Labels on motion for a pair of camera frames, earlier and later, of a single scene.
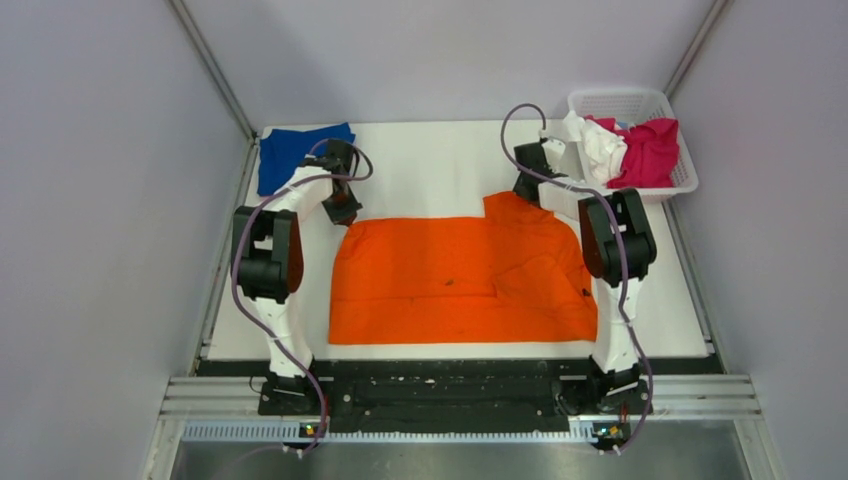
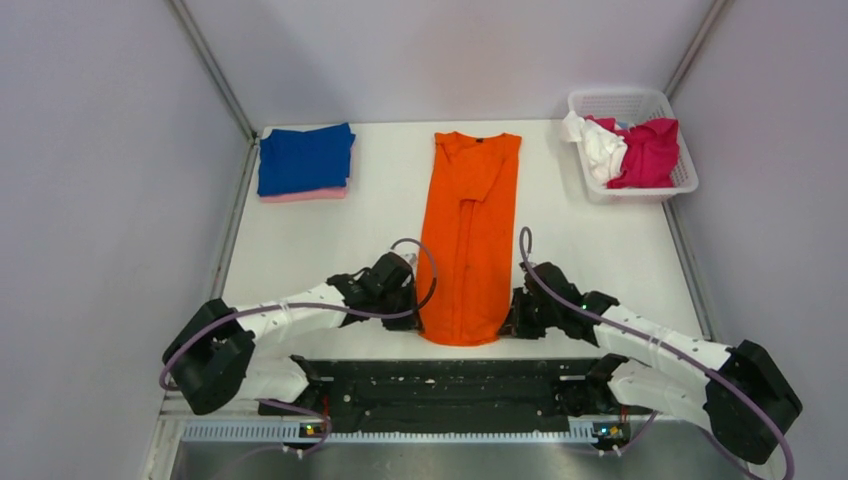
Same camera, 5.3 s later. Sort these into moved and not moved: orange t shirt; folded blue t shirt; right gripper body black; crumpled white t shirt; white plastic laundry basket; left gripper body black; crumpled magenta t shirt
Moved: left gripper body black; right gripper body black; orange t shirt
Not moved: crumpled magenta t shirt; crumpled white t shirt; folded blue t shirt; white plastic laundry basket
